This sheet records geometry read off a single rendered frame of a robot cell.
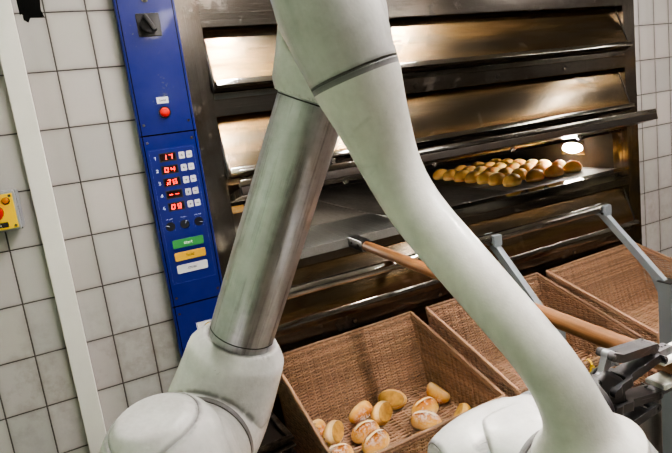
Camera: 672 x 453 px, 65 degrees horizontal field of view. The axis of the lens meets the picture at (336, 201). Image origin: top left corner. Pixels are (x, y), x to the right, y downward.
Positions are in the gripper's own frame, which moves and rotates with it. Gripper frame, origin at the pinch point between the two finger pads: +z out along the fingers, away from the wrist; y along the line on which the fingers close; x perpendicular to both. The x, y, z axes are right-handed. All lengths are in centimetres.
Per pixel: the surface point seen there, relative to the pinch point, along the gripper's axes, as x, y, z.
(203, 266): -111, -2, -45
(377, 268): -76, 1, -5
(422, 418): -83, 54, 8
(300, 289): -77, 1, -28
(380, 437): -82, 54, -7
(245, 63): -113, -60, -22
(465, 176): -157, -4, 93
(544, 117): -108, -30, 94
